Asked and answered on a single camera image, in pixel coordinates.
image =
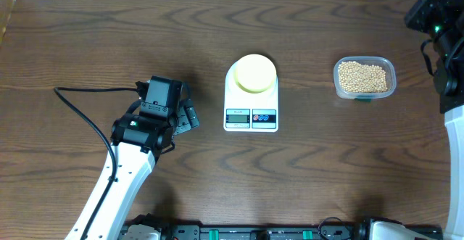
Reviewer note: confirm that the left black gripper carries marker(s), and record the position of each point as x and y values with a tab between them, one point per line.
188	117

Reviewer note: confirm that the clear plastic container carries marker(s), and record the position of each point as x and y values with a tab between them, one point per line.
366	60

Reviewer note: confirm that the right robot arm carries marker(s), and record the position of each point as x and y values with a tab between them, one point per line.
443	55

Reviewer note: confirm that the pile of soybeans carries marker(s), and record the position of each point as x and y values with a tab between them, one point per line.
357	78

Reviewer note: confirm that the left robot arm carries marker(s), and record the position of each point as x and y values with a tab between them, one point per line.
138	139

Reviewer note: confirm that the white digital kitchen scale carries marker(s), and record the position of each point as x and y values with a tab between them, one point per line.
246	112

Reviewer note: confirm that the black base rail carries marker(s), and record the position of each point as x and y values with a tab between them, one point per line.
149	227

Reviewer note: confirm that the pale yellow bowl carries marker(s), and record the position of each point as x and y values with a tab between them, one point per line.
254	73

